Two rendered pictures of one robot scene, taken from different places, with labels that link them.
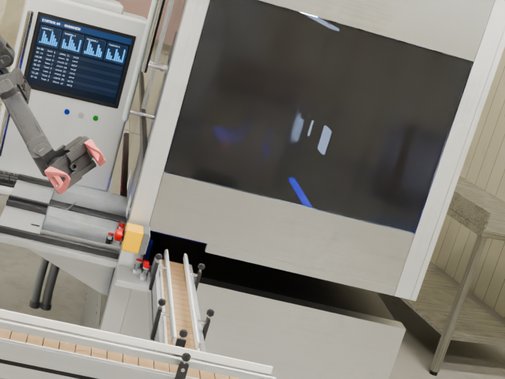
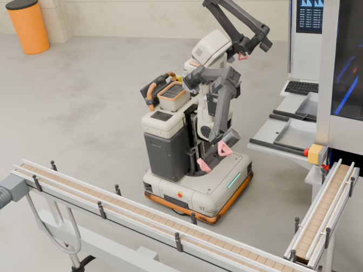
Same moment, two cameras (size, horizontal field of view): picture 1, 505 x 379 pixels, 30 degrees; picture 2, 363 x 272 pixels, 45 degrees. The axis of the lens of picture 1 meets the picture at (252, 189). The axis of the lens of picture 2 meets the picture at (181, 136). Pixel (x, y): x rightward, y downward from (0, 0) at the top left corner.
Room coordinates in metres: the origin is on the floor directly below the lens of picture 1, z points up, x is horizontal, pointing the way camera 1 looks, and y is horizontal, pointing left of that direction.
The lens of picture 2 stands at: (1.15, -0.56, 2.43)
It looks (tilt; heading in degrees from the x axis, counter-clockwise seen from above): 35 degrees down; 49
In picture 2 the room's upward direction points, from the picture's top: 9 degrees counter-clockwise
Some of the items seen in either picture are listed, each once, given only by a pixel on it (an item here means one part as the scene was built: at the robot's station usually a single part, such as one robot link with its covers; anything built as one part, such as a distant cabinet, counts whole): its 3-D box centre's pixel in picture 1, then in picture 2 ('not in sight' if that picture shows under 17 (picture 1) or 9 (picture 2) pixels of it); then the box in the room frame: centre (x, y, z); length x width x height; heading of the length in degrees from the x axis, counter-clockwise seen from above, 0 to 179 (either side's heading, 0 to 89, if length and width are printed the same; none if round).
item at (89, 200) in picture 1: (97, 204); (329, 108); (3.36, 0.54, 0.90); 0.34 x 0.26 x 0.04; 101
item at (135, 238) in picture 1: (134, 238); (316, 154); (2.80, 0.31, 0.99); 0.08 x 0.07 x 0.07; 101
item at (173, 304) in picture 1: (176, 305); (324, 209); (2.55, 0.11, 0.92); 0.69 x 0.15 x 0.16; 11
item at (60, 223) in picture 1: (93, 233); (310, 138); (3.03, 0.47, 0.90); 0.34 x 0.26 x 0.04; 101
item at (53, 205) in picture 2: not in sight; (64, 232); (1.86, 1.48, 0.46); 0.09 x 0.09 x 0.77; 11
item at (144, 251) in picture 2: not in sight; (148, 257); (2.04, 0.88, 0.50); 0.12 x 0.05 x 0.09; 101
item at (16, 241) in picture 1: (74, 220); (308, 124); (3.18, 0.57, 0.87); 0.70 x 0.48 x 0.02; 11
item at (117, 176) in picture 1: (114, 210); not in sight; (3.89, 0.54, 0.73); 1.98 x 0.01 x 0.25; 11
